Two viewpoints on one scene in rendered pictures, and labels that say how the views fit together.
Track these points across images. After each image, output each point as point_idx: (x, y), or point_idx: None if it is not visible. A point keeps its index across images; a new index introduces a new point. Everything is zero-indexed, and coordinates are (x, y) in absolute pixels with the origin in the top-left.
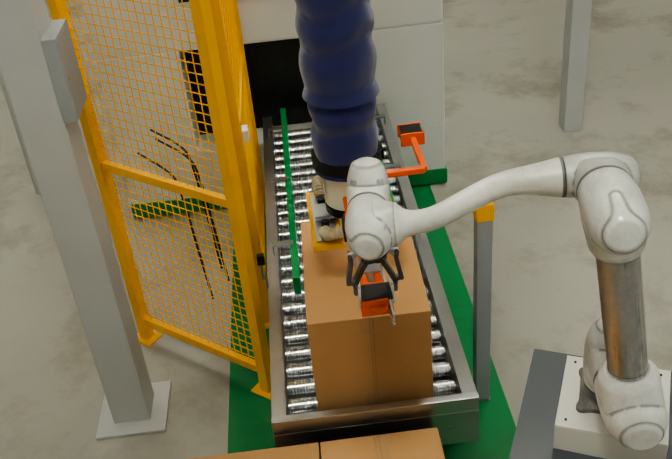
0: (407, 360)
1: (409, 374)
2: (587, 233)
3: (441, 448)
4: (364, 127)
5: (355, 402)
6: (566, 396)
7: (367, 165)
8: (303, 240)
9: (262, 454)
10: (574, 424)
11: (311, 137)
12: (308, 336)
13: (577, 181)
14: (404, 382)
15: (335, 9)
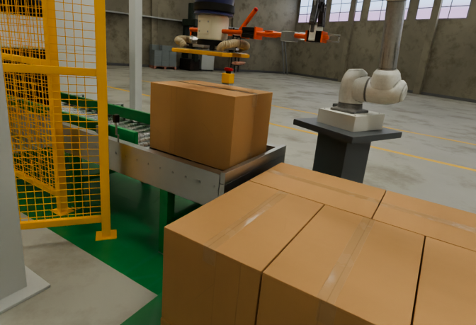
0: (262, 127)
1: (261, 137)
2: None
3: (295, 166)
4: None
5: (243, 161)
6: (341, 112)
7: None
8: (166, 84)
9: (231, 192)
10: (359, 115)
11: None
12: (234, 107)
13: None
14: (259, 144)
15: None
